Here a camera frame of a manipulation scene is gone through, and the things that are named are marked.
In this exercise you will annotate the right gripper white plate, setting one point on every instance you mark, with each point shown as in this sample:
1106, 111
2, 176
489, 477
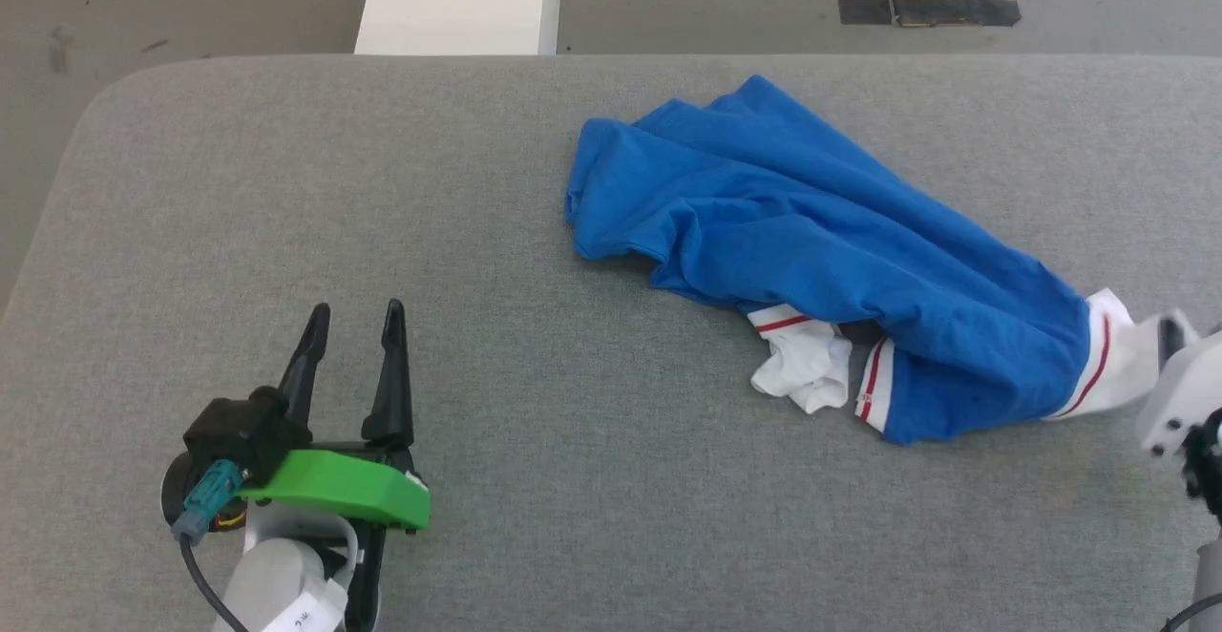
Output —
1184, 389

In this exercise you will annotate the white paper label tag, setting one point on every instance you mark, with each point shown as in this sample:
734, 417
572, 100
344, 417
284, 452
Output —
305, 613

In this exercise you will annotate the long black floor tape patch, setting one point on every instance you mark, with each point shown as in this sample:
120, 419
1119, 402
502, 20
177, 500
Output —
964, 11

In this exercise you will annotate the small black floor tape patch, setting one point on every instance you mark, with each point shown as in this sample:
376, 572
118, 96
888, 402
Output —
865, 10

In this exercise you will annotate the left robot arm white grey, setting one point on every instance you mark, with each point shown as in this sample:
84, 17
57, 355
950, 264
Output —
277, 565

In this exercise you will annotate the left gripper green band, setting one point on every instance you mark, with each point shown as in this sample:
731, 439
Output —
353, 489

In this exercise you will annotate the blue garment white red trim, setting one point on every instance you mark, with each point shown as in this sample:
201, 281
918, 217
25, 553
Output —
811, 231

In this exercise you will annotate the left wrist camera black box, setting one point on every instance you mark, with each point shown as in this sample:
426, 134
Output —
239, 431

